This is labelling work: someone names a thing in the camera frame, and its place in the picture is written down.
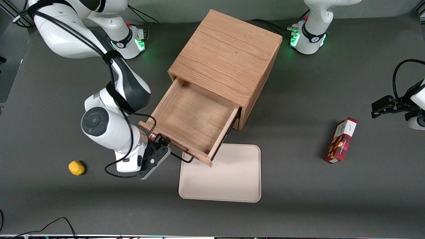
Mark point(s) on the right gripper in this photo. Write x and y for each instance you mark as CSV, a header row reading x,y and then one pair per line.
x,y
154,145

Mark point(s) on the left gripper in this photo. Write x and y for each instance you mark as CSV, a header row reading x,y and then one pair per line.
x,y
405,101

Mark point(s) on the wooden drawer cabinet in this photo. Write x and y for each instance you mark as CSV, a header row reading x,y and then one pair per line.
x,y
229,56

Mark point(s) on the red cookie box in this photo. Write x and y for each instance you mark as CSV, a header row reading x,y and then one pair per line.
x,y
342,141

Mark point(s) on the beige plastic tray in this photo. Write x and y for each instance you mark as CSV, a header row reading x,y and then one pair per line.
x,y
229,179

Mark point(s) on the yellow lemon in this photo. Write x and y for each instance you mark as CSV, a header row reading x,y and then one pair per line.
x,y
76,168

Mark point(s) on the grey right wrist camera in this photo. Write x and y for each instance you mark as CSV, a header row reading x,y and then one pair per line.
x,y
154,162

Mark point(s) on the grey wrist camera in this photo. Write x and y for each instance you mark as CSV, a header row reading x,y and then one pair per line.
x,y
154,162
417,122

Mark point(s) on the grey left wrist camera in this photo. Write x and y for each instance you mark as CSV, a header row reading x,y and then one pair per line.
x,y
417,122

